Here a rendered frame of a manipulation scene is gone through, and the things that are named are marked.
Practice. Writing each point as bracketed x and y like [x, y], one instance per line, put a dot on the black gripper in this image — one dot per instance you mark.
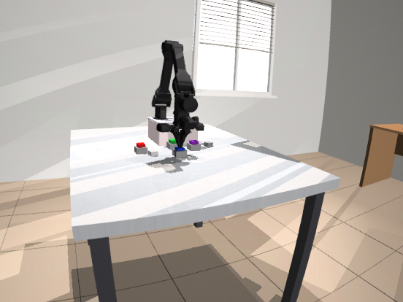
[178, 134]

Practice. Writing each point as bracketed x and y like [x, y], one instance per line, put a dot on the green button in grey housing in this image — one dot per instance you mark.
[171, 144]

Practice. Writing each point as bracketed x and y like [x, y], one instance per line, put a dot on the blue button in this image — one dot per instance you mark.
[179, 152]

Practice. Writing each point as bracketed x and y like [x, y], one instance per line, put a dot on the purple button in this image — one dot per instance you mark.
[193, 145]

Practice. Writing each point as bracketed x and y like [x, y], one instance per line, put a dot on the red button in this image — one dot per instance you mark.
[140, 148]

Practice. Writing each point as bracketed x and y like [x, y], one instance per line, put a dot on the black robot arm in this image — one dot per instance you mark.
[182, 85]

